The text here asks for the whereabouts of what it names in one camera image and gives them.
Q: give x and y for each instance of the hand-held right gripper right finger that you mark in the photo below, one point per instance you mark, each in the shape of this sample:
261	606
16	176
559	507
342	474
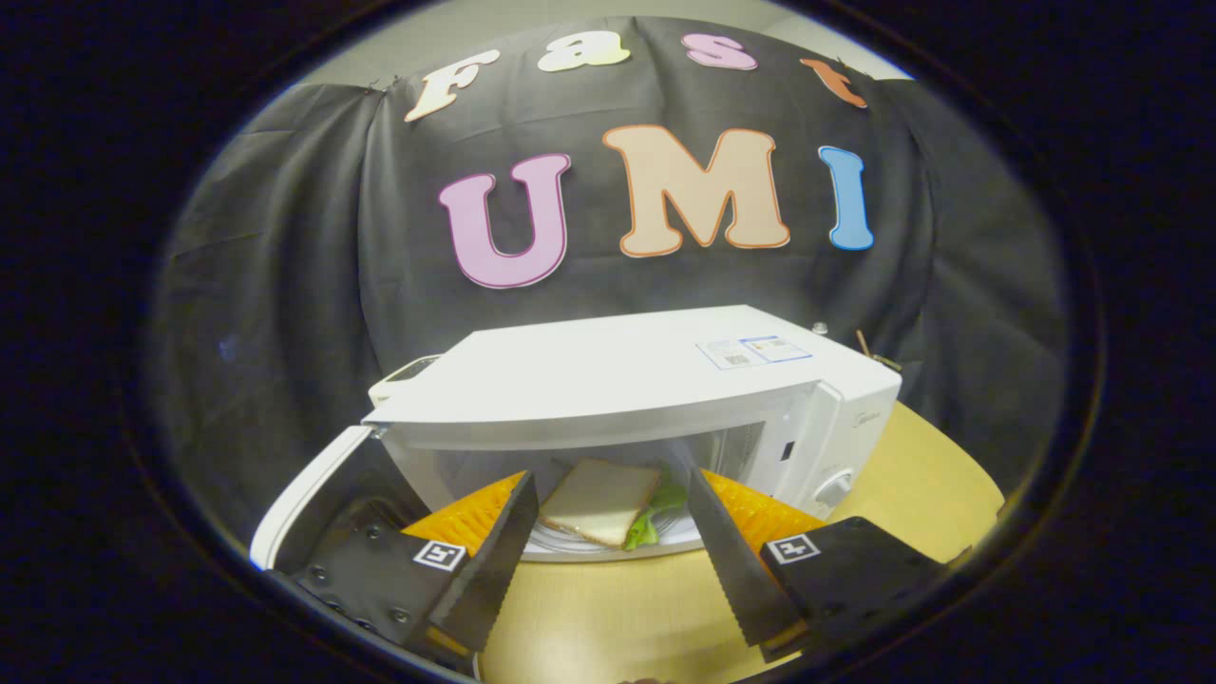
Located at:
736	570

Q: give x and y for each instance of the white microwave oven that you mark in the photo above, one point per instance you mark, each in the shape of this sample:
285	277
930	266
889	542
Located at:
608	370

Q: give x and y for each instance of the thin wooden stick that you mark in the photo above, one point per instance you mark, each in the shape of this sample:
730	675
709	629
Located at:
863	342

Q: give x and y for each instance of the black backdrop cloth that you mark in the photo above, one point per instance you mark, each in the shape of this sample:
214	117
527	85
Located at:
285	237

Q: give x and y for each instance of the bread and lettuce sandwich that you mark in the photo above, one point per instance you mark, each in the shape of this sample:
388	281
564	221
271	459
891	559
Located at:
598	499

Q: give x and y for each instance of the clear glass cup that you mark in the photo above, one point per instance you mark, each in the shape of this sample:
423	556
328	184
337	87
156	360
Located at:
888	361

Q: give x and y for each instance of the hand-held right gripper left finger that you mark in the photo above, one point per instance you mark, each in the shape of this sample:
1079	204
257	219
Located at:
494	570

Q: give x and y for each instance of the white toaster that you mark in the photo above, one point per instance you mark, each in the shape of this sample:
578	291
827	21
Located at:
404	375

